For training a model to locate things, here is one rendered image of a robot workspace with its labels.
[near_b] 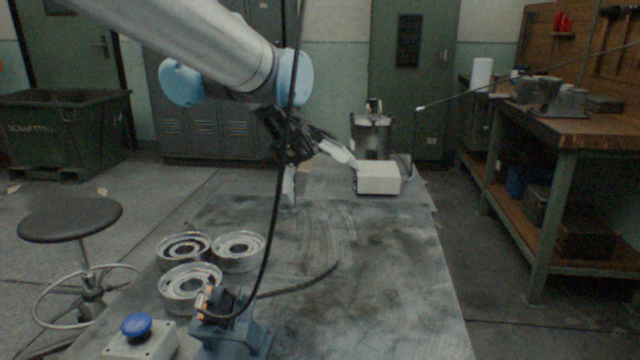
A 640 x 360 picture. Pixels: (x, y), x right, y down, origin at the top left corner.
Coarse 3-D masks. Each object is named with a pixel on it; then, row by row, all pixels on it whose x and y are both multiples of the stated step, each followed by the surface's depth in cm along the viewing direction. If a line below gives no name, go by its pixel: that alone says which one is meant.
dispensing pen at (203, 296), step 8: (216, 288) 49; (224, 288) 49; (200, 296) 45; (208, 296) 46; (216, 296) 48; (224, 296) 49; (232, 296) 52; (200, 304) 45; (208, 304) 47; (216, 304) 48; (224, 304) 49; (232, 304) 52; (216, 312) 47; (224, 312) 49; (232, 312) 52; (208, 320) 47; (216, 320) 47; (224, 328) 50
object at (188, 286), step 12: (192, 264) 71; (204, 264) 71; (168, 276) 69; (192, 276) 70; (204, 276) 70; (216, 276) 70; (180, 288) 68; (192, 288) 70; (168, 300) 63; (180, 300) 62; (192, 300) 63; (180, 312) 64; (192, 312) 64
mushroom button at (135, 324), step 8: (144, 312) 55; (128, 320) 53; (136, 320) 53; (144, 320) 53; (120, 328) 52; (128, 328) 52; (136, 328) 52; (144, 328) 52; (128, 336) 51; (136, 336) 52
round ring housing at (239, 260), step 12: (216, 240) 79; (228, 240) 81; (252, 240) 82; (216, 252) 75; (228, 252) 77; (240, 252) 81; (252, 252) 75; (228, 264) 74; (240, 264) 74; (252, 264) 75
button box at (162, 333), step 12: (156, 324) 56; (168, 324) 56; (120, 336) 54; (144, 336) 53; (156, 336) 54; (168, 336) 55; (108, 348) 52; (120, 348) 52; (132, 348) 52; (144, 348) 52; (156, 348) 52; (168, 348) 55
